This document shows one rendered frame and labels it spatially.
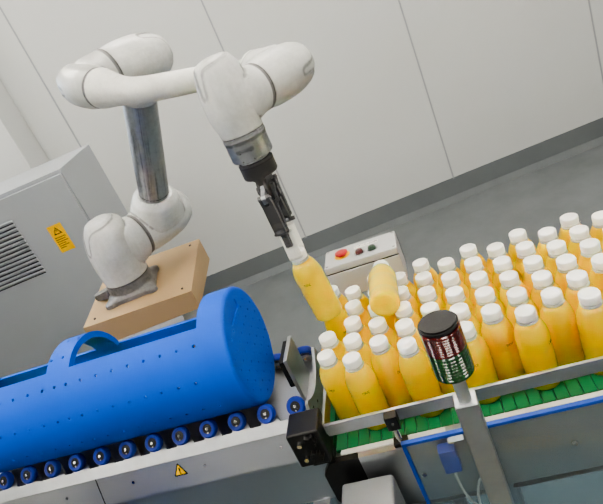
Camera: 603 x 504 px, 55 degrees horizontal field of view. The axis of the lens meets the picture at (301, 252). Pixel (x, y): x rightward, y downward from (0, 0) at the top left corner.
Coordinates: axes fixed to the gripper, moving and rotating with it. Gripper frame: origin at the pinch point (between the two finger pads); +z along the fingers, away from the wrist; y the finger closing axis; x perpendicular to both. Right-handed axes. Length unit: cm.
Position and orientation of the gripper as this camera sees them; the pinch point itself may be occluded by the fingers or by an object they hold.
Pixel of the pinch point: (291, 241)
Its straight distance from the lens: 127.5
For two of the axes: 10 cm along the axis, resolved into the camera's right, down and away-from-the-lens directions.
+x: 9.2, -3.0, -2.4
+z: 3.7, 8.4, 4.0
